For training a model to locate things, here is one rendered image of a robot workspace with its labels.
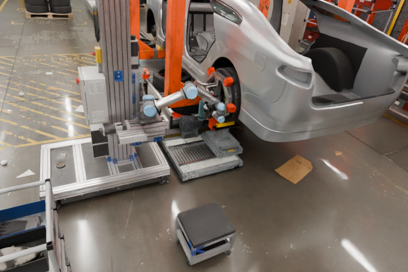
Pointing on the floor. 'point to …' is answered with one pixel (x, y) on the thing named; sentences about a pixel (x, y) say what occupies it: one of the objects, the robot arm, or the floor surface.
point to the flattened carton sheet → (295, 169)
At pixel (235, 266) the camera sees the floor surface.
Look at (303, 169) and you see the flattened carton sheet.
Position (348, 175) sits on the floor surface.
